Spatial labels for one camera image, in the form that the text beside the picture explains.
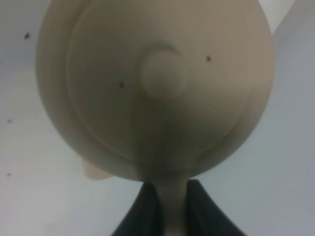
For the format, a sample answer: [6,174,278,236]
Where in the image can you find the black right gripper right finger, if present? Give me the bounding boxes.
[186,179,245,236]

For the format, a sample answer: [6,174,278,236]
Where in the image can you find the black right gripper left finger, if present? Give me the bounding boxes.
[112,183,163,236]

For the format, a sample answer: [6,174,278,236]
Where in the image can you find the beige ceramic teapot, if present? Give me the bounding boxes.
[36,0,274,236]

